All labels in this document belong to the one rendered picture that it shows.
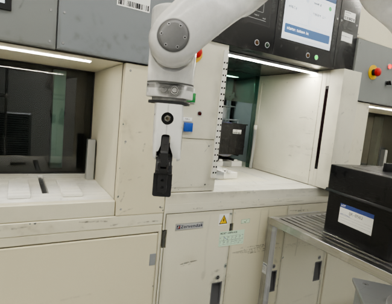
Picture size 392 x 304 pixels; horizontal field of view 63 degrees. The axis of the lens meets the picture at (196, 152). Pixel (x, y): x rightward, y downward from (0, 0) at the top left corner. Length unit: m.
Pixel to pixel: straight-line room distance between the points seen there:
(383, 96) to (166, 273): 1.34
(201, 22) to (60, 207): 0.72
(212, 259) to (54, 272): 0.56
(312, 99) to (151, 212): 0.94
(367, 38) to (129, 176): 1.28
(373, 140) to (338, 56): 1.22
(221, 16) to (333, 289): 1.62
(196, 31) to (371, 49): 1.36
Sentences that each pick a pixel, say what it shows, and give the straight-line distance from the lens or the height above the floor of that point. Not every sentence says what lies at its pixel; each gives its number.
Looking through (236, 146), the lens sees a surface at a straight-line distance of 1.87.
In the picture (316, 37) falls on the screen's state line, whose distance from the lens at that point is 1.50.
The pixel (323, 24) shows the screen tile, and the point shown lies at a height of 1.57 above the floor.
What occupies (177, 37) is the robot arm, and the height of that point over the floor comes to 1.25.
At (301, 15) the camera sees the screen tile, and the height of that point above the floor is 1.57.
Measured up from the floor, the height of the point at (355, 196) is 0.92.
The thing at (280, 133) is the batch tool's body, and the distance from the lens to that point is 1.76.
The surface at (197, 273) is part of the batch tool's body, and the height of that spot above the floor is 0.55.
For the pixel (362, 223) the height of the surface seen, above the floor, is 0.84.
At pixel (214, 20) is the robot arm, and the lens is 0.50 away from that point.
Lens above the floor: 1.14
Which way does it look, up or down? 6 degrees down
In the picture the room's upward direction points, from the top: 5 degrees clockwise
